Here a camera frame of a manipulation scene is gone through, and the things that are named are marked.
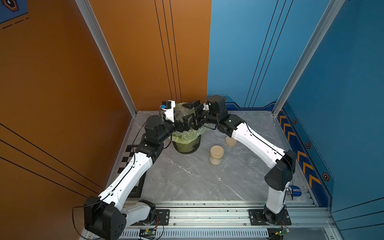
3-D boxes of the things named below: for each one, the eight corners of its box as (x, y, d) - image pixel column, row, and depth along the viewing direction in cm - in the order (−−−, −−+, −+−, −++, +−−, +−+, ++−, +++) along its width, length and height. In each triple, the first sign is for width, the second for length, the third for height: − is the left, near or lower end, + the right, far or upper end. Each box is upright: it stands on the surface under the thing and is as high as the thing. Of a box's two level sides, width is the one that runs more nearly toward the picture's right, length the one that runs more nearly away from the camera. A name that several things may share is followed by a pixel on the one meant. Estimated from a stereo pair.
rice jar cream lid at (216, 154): (209, 165, 93) (210, 156, 84) (208, 154, 98) (210, 145, 89) (222, 165, 93) (225, 156, 84) (221, 154, 98) (223, 145, 89)
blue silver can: (292, 196, 82) (295, 195, 79) (289, 187, 85) (291, 185, 82) (299, 196, 82) (302, 195, 79) (296, 187, 85) (298, 185, 82)
